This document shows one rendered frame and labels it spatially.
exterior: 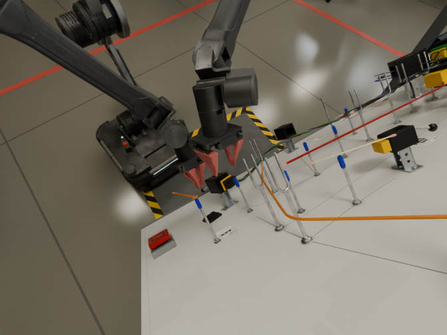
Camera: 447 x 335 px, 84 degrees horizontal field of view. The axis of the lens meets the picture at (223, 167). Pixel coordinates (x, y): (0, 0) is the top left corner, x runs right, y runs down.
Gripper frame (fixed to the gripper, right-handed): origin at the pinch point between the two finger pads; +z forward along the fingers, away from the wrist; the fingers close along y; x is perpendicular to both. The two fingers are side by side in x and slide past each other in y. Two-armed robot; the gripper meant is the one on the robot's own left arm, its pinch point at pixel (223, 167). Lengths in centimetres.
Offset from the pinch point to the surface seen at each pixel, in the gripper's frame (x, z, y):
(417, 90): -16, 2, 72
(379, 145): -27.9, -7.2, 13.3
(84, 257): 114, 86, -45
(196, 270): -13.9, 6.1, -19.3
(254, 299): -27.8, -0.1, -18.2
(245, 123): 114, 51, 108
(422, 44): -9, -8, 96
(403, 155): -30.9, -4.9, 15.9
